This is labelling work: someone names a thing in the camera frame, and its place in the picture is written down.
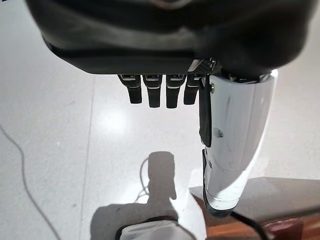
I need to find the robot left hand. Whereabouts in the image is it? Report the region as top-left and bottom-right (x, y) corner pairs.
(24, 0), (315, 219)

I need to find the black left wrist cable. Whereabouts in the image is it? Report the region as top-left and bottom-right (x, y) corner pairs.
(231, 211), (270, 240)

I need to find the brown wooden stool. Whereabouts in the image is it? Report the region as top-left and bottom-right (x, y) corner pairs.
(188, 176), (320, 240)

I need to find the thin white floor cable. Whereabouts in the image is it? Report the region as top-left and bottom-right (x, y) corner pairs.
(0, 124), (157, 240)

